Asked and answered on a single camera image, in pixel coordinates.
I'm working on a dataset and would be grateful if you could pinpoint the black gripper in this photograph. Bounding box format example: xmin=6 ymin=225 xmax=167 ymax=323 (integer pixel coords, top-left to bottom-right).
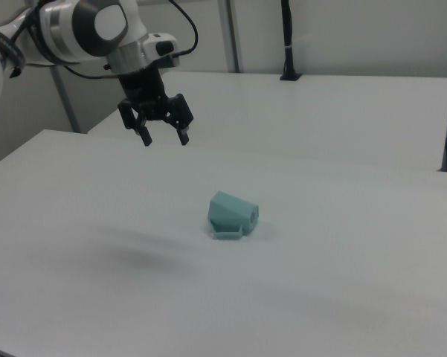
xmin=117 ymin=67 xmax=195 ymax=147

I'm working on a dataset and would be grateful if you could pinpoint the teal angular cup with handle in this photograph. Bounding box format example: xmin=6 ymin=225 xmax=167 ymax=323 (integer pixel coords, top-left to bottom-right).
xmin=207 ymin=190 xmax=260 ymax=241

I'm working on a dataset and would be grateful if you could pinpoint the white table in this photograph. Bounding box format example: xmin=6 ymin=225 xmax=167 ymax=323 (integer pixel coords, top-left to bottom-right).
xmin=86 ymin=70 xmax=447 ymax=173

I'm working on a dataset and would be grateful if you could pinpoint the grey metal frame post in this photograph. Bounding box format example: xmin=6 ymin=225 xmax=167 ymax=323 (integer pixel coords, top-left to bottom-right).
xmin=218 ymin=0 xmax=243 ymax=74
xmin=51 ymin=63 xmax=87 ymax=134

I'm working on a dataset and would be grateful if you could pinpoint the black cable on robot arm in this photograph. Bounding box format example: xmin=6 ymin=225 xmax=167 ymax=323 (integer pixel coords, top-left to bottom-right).
xmin=67 ymin=0 xmax=199 ymax=80

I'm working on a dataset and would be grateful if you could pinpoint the black pole with base plate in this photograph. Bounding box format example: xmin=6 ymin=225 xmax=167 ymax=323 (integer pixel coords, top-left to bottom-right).
xmin=279 ymin=0 xmax=303 ymax=82

